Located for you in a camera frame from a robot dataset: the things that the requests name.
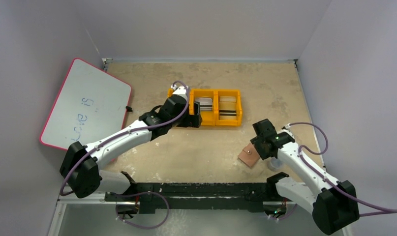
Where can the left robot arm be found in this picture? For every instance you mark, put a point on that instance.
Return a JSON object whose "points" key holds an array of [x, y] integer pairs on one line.
{"points": [[82, 167]]}

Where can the small clear cup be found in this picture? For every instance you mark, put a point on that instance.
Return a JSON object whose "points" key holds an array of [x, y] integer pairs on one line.
{"points": [[275, 165]]}

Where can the black whiteboard clip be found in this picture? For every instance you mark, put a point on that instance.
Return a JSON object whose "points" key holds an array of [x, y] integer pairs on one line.
{"points": [[128, 108]]}

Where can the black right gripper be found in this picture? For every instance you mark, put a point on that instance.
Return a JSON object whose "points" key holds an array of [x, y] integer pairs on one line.
{"points": [[261, 148]]}

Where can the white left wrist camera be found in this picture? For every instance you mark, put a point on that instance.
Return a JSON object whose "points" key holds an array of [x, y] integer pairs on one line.
{"points": [[182, 91]]}

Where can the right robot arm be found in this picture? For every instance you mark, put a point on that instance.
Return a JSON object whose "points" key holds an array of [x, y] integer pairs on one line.
{"points": [[330, 202]]}

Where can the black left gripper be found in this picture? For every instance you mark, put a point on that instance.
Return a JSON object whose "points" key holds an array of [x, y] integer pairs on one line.
{"points": [[194, 115]]}

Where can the pink framed whiteboard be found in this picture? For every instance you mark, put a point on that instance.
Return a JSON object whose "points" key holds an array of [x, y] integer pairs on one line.
{"points": [[90, 105]]}

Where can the aluminium frame rail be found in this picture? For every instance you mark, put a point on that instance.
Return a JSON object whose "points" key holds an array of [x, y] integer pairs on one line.
{"points": [[89, 200]]}

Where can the card stack black stripe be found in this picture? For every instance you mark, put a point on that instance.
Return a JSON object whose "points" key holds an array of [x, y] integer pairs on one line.
{"points": [[227, 107]]}

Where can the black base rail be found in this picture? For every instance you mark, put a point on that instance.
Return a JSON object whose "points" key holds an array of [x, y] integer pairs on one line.
{"points": [[254, 197]]}

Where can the yellow left bin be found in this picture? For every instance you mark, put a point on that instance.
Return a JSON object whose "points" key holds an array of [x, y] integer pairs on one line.
{"points": [[170, 92]]}

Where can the yellow bin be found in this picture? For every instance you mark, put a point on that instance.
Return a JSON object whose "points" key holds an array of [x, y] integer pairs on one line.
{"points": [[170, 92], [238, 121], [208, 118]]}

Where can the brown leather card holder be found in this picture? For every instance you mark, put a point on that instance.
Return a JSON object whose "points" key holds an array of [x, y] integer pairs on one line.
{"points": [[249, 156]]}

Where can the yellow right bin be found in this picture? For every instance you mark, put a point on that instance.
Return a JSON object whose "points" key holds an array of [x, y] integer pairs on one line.
{"points": [[238, 121]]}

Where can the stack of white cards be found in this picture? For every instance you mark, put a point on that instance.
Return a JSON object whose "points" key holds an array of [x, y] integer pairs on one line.
{"points": [[205, 103]]}

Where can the yellow middle bin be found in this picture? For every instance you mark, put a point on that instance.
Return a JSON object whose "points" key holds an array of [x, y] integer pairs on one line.
{"points": [[208, 118]]}

